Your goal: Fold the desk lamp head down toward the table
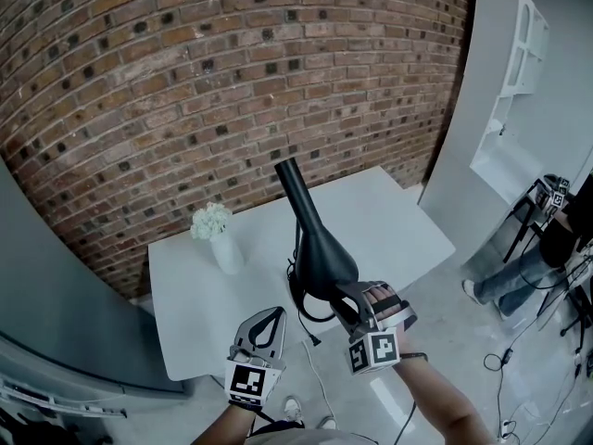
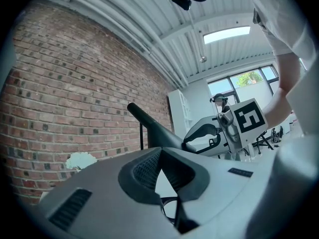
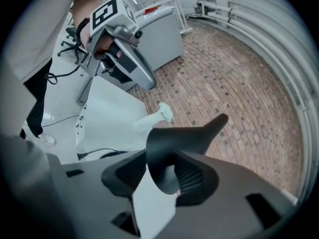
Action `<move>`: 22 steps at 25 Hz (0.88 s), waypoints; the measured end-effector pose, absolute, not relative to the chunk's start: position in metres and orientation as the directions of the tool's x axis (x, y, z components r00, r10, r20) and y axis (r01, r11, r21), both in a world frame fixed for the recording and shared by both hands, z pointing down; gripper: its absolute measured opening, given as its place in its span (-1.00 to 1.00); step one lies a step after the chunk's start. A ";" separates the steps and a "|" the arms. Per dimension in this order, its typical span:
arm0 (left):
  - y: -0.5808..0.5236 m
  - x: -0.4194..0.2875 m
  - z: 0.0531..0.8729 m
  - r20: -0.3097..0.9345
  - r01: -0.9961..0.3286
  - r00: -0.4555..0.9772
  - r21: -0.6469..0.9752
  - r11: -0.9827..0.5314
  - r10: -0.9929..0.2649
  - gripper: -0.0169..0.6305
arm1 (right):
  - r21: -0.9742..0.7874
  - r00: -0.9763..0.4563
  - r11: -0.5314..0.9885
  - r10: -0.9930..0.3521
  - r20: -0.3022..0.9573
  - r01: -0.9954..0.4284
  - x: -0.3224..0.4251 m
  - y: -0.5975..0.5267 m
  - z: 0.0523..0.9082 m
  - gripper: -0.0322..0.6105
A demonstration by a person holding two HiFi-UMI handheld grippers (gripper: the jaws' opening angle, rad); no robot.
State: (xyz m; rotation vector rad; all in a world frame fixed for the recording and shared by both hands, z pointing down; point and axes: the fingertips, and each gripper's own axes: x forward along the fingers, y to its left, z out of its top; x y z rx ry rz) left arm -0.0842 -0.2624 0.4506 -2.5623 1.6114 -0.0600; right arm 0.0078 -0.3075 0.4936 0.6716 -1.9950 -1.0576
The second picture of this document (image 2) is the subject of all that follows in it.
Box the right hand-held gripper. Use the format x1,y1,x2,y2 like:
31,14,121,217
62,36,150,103
183,98,269,157

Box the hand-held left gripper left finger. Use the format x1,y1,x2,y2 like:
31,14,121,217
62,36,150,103
37,147,184,239

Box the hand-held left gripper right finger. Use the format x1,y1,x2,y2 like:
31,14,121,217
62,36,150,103
161,147,277,239

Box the person's right forearm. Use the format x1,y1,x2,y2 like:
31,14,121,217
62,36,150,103
261,51,309,129

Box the white shelf cabinet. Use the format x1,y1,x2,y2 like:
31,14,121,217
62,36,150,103
167,88,193,139

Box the white fluffy flower bunch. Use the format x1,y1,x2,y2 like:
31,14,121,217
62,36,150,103
65,151,98,171

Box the black folding stand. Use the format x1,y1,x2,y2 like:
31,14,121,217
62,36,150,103
253,130,275,155

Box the large black-framed window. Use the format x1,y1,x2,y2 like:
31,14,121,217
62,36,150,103
207,65,279,105

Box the rectangular ceiling skylight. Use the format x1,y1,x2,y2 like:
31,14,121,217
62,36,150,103
202,26,251,45

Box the person's white shirt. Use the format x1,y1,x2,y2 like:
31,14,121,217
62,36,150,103
245,0,319,71

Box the white ceiling pipes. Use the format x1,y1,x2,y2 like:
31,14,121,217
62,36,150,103
42,0,186,89

